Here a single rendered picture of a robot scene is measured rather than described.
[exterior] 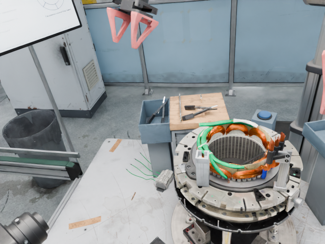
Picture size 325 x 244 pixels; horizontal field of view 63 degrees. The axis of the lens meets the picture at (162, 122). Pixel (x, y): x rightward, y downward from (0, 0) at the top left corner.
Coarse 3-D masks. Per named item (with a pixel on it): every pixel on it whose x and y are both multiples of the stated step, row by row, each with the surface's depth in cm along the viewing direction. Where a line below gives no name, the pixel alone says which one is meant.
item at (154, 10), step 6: (114, 0) 63; (120, 0) 61; (132, 0) 57; (138, 0) 56; (144, 0) 60; (138, 6) 57; (144, 6) 59; (150, 6) 59; (150, 12) 60; (156, 12) 60
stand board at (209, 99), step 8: (176, 96) 104; (184, 96) 103; (192, 96) 102; (208, 96) 101; (216, 96) 100; (176, 104) 99; (184, 104) 99; (192, 104) 98; (200, 104) 97; (208, 104) 97; (216, 104) 96; (224, 104) 96; (176, 112) 95; (184, 112) 94; (192, 112) 93; (208, 112) 92; (216, 112) 92; (224, 112) 91; (176, 120) 91; (192, 120) 90; (200, 120) 89; (208, 120) 89; (216, 120) 88; (176, 128) 90; (184, 128) 90; (192, 128) 89
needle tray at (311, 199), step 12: (324, 120) 82; (312, 132) 78; (324, 132) 83; (312, 144) 80; (324, 144) 74; (324, 156) 75; (324, 168) 78; (312, 180) 85; (324, 180) 79; (312, 192) 86; (324, 192) 80; (312, 204) 87; (324, 204) 81; (324, 216) 82
